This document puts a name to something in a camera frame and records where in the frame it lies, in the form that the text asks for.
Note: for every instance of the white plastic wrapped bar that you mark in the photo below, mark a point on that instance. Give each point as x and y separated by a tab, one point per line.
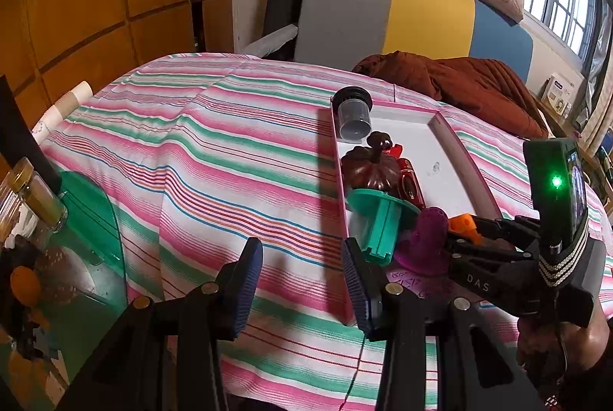
268	41

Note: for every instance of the orange toy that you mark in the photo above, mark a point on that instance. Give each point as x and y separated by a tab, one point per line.
462	224

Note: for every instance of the brown pumpkin-shaped ornament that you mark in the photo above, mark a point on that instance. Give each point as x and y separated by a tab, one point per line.
368	169

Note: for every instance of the glass jar with yellow lid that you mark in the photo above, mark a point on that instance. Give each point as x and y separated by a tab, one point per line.
38	195

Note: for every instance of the grey yellow blue headboard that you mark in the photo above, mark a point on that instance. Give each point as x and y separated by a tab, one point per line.
345	9

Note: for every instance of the white cardboard box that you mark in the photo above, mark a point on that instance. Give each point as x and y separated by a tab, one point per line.
558	95

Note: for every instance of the clear container with black cap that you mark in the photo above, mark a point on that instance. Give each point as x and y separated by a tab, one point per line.
352	119

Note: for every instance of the green glass table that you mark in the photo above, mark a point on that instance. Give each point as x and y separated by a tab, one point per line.
86	219

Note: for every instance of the grey side curtain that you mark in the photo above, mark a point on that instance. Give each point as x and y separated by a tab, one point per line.
596	95

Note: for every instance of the white tray with pink rim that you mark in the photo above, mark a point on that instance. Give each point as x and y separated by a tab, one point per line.
450	171

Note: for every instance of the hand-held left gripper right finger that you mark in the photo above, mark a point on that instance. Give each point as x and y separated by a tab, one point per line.
357	291

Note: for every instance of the green plastic spool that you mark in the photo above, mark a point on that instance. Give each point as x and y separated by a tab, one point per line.
383	224

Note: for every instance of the red toy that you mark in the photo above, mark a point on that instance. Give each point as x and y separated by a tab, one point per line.
412	181

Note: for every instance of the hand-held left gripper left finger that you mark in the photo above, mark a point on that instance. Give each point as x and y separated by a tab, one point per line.
246	291

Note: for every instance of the person's right hand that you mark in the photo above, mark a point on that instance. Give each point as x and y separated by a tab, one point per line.
579	344

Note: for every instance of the purple toy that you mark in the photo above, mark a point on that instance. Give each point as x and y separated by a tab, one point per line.
426	234

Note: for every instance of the pink green striped blanket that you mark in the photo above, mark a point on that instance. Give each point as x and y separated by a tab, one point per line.
191	162

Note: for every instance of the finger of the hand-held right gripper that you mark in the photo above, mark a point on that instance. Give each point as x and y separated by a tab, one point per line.
479	267
507	231

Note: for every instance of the brown duvet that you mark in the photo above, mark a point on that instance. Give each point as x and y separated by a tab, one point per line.
469	85

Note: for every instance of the orange fruit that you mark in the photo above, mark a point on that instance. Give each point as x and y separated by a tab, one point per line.
25	285

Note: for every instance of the clear glass jar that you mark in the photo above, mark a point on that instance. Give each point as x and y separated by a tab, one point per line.
17	219

